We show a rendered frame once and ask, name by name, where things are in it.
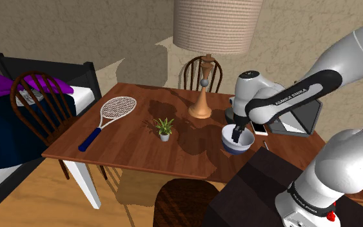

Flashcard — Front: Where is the white phone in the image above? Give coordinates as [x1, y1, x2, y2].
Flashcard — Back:
[250, 121, 269, 137]

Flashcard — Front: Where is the white tennis racket blue handle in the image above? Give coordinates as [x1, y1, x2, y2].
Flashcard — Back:
[77, 95, 137, 153]

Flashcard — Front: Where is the wooden table lamp beige shade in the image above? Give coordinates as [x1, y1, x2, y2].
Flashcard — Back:
[172, 0, 264, 119]

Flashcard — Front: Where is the wooden table with white legs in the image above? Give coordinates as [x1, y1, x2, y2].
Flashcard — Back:
[41, 82, 363, 210]

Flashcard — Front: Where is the black bed with blue cover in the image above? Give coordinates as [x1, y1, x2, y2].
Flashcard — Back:
[0, 52, 103, 215]

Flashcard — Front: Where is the grey open laptop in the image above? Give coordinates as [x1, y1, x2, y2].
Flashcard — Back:
[268, 98, 324, 138]

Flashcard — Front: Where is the dark wooden spindle chair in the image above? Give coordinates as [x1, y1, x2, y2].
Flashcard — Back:
[182, 56, 224, 94]
[10, 70, 108, 181]

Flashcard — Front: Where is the white and blue bowl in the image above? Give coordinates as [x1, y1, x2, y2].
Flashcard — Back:
[221, 123, 255, 155]

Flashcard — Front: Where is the small potted green plant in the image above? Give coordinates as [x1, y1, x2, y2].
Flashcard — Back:
[153, 117, 175, 143]

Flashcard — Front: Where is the dark robot stand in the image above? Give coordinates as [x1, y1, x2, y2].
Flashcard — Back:
[201, 146, 363, 227]

